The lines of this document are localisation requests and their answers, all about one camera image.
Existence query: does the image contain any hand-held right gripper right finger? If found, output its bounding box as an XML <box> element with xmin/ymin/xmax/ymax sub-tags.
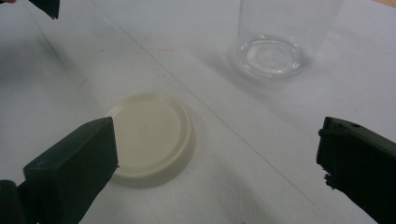
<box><xmin>316</xmin><ymin>116</ymin><xmax>396</xmax><ymax>224</ymax></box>

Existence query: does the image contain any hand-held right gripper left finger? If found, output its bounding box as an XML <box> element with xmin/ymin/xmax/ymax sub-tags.
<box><xmin>22</xmin><ymin>116</ymin><xmax>120</xmax><ymax>224</ymax></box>

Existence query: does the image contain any wooden table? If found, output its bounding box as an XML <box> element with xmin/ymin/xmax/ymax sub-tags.
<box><xmin>371</xmin><ymin>0</ymin><xmax>396</xmax><ymax>9</ymax></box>

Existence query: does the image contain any clear glass jar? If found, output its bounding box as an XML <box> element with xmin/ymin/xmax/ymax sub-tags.
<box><xmin>235</xmin><ymin>0</ymin><xmax>346</xmax><ymax>81</ymax></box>

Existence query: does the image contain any cream plastic jar lid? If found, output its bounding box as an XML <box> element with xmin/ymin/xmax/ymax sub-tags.
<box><xmin>105</xmin><ymin>91</ymin><xmax>197</xmax><ymax>189</ymax></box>

